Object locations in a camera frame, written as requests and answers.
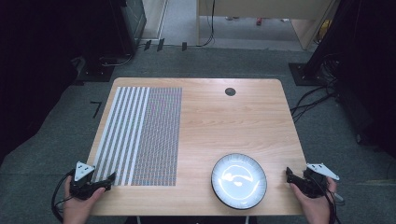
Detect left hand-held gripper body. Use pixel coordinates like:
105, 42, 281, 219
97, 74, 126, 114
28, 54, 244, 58
69, 161, 106, 201

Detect person's right hand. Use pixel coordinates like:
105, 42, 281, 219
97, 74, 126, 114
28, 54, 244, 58
289, 176, 338, 224

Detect yellow object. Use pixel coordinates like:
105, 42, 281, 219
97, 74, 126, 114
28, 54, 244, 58
318, 20, 332, 43

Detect bundle of black floor cables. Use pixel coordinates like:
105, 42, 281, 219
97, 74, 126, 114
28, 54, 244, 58
290, 52, 342, 124

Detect light wooden desk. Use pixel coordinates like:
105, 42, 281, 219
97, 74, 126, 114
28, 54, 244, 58
195, 0, 339, 51

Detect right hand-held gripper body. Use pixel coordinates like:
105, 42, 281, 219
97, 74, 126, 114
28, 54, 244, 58
299, 162, 341, 199

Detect black tape corner mark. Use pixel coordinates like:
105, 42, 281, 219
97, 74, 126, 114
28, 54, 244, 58
90, 100, 103, 119

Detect person's left hand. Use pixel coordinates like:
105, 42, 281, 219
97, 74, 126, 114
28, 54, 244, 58
63, 176, 107, 224

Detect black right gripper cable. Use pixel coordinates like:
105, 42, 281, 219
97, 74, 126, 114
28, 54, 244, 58
311, 175, 346, 224

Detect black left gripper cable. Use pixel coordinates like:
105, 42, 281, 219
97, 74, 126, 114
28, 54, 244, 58
50, 169, 77, 224

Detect black stand base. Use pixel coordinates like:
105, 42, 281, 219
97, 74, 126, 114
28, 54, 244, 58
74, 55, 117, 86

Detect white plate with dark rim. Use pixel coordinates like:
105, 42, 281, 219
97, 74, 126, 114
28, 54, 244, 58
210, 152, 268, 211

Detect person's dark clothing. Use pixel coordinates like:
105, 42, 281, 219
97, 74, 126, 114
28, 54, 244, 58
123, 216, 260, 224

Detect black stand base plate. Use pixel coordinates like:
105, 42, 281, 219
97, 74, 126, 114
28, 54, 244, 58
288, 62, 328, 87

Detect black hanging cable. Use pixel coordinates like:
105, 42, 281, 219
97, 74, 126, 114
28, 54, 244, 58
196, 0, 217, 49

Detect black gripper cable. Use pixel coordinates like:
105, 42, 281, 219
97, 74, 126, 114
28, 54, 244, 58
50, 169, 77, 224
311, 175, 346, 224

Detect dark glass cabinet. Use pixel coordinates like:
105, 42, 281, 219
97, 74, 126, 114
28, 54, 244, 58
120, 0, 148, 49

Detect black curtain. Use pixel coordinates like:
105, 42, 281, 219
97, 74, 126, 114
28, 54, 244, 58
306, 0, 396, 158
0, 0, 138, 166

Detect striped woven placemat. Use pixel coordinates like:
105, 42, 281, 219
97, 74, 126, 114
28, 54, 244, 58
92, 86, 183, 188

